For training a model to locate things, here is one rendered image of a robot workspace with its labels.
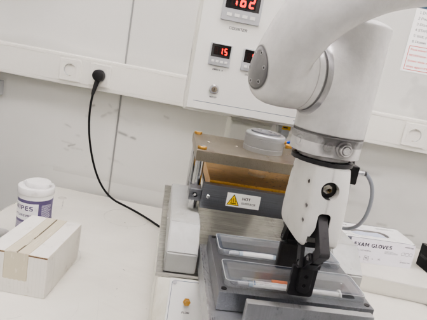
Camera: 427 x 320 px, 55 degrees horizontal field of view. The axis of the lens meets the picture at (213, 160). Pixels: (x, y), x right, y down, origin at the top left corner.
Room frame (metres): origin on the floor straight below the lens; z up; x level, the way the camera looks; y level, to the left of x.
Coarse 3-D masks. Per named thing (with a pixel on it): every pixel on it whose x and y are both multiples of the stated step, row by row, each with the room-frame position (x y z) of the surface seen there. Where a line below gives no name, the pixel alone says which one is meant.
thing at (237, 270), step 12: (228, 264) 0.50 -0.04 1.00; (240, 264) 0.50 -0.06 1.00; (252, 264) 0.51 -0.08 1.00; (264, 264) 0.52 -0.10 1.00; (228, 276) 0.47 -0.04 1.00; (240, 276) 0.47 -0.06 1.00; (252, 276) 0.48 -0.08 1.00; (264, 276) 0.48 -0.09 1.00; (276, 276) 0.49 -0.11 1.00; (288, 276) 0.50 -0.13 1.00; (324, 276) 0.52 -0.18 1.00; (336, 276) 0.52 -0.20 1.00; (348, 276) 0.53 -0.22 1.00; (324, 288) 0.48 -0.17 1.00; (336, 288) 0.49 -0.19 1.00; (348, 288) 0.49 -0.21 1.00
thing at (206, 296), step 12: (204, 252) 0.59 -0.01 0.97; (204, 264) 0.55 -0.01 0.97; (204, 276) 0.52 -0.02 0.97; (204, 288) 0.49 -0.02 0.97; (204, 300) 0.47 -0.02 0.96; (252, 300) 0.41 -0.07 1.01; (264, 300) 0.42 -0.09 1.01; (204, 312) 0.45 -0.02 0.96; (216, 312) 0.44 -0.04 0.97; (228, 312) 0.44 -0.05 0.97; (240, 312) 0.45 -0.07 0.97; (252, 312) 0.40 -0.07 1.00; (264, 312) 0.41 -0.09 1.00; (276, 312) 0.41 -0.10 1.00; (288, 312) 0.41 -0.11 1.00; (300, 312) 0.41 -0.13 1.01; (312, 312) 0.41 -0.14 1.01; (324, 312) 0.42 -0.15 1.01; (336, 312) 0.42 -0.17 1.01; (348, 312) 0.42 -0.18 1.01; (360, 312) 0.43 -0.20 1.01
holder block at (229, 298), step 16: (208, 240) 0.60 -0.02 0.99; (208, 256) 0.57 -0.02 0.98; (224, 256) 0.54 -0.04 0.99; (336, 272) 0.55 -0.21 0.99; (224, 288) 0.45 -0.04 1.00; (240, 288) 0.46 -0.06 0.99; (224, 304) 0.44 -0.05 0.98; (240, 304) 0.45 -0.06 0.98; (304, 304) 0.46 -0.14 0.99; (320, 304) 0.46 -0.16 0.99; (336, 304) 0.46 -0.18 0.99; (352, 304) 0.47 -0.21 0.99; (368, 304) 0.48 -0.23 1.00
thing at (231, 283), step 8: (224, 272) 0.47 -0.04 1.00; (224, 280) 0.46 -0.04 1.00; (232, 280) 0.46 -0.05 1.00; (248, 288) 0.46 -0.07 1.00; (256, 288) 0.46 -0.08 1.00; (264, 288) 0.46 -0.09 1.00; (272, 288) 0.46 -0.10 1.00; (280, 288) 0.46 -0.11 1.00; (312, 296) 0.47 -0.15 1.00; (320, 296) 0.47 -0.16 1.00; (328, 296) 0.47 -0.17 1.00; (336, 296) 0.47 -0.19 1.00; (344, 296) 0.48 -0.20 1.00; (352, 296) 0.48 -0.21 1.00; (360, 296) 0.48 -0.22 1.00
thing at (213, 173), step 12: (204, 168) 0.82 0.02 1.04; (216, 168) 0.79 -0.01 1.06; (228, 168) 0.81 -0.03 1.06; (240, 168) 0.83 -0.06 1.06; (204, 180) 0.79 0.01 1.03; (216, 180) 0.70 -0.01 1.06; (228, 180) 0.71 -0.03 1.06; (240, 180) 0.73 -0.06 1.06; (252, 180) 0.75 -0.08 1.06; (264, 180) 0.76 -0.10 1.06; (276, 180) 0.78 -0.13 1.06
